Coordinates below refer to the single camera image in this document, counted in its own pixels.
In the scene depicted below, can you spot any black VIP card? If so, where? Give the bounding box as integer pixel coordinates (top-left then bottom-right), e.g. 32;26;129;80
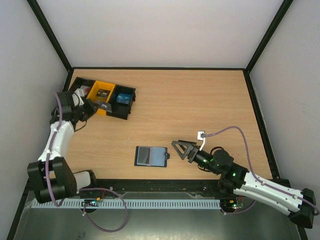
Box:
88;99;112;113
96;89;110;99

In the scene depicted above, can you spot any blue leather card holder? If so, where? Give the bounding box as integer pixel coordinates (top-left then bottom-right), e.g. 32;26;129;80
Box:
134;146;170;168

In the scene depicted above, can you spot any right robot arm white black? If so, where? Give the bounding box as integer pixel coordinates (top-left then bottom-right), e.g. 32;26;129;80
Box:
171;140;317;229

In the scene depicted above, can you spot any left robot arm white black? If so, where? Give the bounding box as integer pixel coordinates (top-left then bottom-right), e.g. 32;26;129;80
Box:
27;88;98;207

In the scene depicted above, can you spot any red white card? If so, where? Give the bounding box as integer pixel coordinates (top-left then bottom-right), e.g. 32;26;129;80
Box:
80;85;91;97

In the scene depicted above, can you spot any blue card in bin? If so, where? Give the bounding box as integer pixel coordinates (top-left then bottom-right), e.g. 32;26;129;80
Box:
116;93;132;105

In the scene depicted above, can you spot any left black storage bin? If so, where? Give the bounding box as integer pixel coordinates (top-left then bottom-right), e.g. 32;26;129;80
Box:
69;77;96;92

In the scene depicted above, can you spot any black storage bin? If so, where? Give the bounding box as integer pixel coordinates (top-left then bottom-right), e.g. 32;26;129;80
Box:
107;84;136;120
69;77;96;92

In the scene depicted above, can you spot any yellow storage bin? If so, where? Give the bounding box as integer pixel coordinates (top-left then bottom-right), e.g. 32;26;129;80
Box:
87;80;116;115

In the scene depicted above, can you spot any right black storage bin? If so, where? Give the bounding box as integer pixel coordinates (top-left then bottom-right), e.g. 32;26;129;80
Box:
107;84;136;120

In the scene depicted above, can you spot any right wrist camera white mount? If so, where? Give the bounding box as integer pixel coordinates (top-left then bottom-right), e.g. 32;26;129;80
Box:
197;130;206;151

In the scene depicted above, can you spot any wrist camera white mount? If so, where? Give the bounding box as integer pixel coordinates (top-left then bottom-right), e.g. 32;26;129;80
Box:
197;130;206;151
72;88;85;107

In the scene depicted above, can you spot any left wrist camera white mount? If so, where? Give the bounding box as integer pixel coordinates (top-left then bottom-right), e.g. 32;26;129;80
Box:
72;88;85;107

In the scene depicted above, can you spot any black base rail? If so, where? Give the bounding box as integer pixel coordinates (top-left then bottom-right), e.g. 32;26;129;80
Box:
69;179;226;200

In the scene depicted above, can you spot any light blue slotted cable duct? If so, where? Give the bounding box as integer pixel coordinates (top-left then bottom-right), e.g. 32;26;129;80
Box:
31;198;222;210

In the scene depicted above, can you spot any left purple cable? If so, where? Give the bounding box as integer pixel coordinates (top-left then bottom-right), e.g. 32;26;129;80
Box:
42;91;128;232

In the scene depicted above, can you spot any purple cable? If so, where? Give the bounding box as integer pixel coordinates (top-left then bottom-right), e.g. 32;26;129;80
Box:
203;125;320;216
42;91;128;232

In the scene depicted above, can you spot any black enclosure frame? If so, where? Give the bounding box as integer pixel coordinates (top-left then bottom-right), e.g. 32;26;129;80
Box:
6;0;309;240

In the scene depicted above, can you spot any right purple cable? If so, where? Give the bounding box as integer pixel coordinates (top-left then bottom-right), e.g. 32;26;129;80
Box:
203;125;320;216

